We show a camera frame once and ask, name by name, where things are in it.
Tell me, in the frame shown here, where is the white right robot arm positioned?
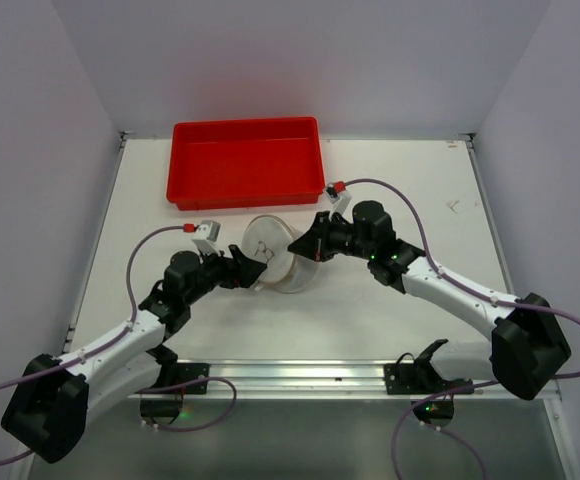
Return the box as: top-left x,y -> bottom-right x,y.
288,201 -> 571,400

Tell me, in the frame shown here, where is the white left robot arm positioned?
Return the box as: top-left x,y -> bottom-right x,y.
1,245 -> 267,463

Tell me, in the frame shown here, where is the white mesh laundry bag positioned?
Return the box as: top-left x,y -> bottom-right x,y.
240,215 -> 319,294

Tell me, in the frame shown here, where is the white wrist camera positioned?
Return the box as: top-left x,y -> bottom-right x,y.
183,220 -> 221,255
324,181 -> 351,215

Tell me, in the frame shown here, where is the aluminium mounting rail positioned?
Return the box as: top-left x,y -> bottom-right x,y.
129,357 -> 564,401

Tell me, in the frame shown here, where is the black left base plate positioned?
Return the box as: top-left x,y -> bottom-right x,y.
149,362 -> 210,395

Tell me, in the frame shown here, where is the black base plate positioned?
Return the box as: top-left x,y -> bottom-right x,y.
383,363 -> 474,395
149,362 -> 210,395

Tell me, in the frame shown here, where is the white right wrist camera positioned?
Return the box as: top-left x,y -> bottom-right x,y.
324,181 -> 351,215

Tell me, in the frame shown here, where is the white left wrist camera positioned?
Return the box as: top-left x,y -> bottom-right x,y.
183,220 -> 221,255

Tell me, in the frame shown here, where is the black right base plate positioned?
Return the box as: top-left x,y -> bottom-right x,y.
383,363 -> 474,395

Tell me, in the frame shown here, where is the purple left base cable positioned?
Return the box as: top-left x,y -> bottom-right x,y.
139,378 -> 236,433

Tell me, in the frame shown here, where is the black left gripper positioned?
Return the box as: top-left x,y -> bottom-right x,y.
184,243 -> 265,305

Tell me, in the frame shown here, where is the red plastic bin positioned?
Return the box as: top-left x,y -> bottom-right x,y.
166,117 -> 325,211

